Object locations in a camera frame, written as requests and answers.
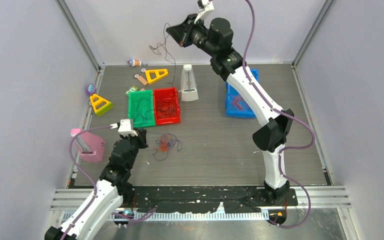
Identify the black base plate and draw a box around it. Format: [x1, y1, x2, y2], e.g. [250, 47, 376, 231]
[121, 186, 298, 214]

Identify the purple round toy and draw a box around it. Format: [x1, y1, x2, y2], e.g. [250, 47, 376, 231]
[86, 84, 97, 97]

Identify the tan wooden strip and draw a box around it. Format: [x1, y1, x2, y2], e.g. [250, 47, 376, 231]
[133, 73, 148, 86]

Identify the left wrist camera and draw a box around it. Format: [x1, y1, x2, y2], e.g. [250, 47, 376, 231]
[110, 118, 138, 137]

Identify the small figurine toy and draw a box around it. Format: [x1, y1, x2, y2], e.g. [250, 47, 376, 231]
[127, 58, 143, 67]

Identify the aluminium rail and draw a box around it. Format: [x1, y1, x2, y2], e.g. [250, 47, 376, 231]
[50, 186, 352, 221]

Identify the blue plastic bin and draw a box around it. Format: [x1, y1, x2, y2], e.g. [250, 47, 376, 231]
[225, 82, 256, 119]

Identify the yellow triangle toy rear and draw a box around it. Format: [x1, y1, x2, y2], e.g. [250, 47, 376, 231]
[145, 68, 169, 85]

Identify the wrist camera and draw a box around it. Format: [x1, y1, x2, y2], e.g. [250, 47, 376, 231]
[194, 0, 215, 24]
[110, 118, 138, 137]

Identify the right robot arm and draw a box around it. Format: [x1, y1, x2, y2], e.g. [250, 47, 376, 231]
[166, 13, 292, 205]

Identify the yellow triangle toy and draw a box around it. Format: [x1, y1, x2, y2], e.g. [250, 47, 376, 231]
[89, 93, 114, 117]
[145, 68, 169, 85]

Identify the pink metronome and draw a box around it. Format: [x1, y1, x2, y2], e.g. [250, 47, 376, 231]
[74, 132, 106, 163]

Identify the green plastic bin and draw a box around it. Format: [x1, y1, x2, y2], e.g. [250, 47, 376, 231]
[128, 89, 156, 128]

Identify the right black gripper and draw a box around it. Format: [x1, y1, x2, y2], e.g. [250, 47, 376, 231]
[165, 14, 217, 58]

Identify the yellow triangle toy left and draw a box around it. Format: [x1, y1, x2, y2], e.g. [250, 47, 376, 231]
[89, 93, 114, 117]

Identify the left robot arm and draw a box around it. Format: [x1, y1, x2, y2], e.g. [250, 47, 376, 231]
[44, 127, 148, 240]

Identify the green toy block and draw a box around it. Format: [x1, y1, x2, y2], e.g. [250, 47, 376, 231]
[125, 86, 139, 96]

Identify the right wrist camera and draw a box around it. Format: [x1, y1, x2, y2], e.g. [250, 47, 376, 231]
[194, 0, 215, 24]

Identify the white metronome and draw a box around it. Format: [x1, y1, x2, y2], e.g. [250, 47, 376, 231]
[180, 64, 199, 102]

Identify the red plastic bin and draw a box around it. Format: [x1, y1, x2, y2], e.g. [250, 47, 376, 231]
[152, 87, 181, 126]

